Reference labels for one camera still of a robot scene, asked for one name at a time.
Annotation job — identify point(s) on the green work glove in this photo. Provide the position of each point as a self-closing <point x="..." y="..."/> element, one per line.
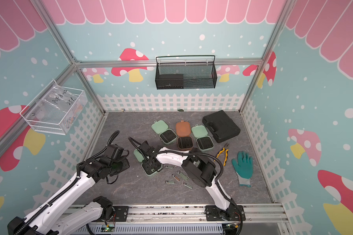
<point x="243" y="166"/>

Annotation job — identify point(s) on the black plastic tool case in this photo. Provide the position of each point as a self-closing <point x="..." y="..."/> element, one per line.
<point x="221" y="126"/>

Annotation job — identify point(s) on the green nail clipper low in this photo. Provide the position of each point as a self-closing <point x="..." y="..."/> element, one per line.
<point x="188" y="186"/>

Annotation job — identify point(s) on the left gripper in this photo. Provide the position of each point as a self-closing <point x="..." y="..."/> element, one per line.
<point x="126" y="165"/>

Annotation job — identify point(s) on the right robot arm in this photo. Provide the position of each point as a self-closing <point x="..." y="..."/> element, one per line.
<point x="203" y="169"/>

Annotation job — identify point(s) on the green case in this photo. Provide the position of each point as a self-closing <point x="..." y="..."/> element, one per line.
<point x="204" y="141"/>
<point x="149" y="169"/>
<point x="167" y="135"/>

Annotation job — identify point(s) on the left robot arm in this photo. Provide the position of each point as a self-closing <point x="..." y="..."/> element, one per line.
<point x="47" y="219"/>

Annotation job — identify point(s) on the black wire wall basket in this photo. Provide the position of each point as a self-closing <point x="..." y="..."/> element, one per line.
<point x="199" y="71"/>

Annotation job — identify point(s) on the yellow handled pliers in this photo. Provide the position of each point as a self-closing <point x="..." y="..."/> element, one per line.
<point x="223" y="152"/>

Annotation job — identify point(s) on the black box in basket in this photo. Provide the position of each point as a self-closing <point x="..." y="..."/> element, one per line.
<point x="169" y="81"/>

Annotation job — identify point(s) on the front aluminium rail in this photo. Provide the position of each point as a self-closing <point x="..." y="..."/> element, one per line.
<point x="178" y="213"/>

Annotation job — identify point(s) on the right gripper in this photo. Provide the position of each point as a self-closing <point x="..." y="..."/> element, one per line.
<point x="146" y="169"/>

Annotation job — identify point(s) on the brown case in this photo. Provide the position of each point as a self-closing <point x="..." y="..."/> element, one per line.
<point x="183" y="131"/>

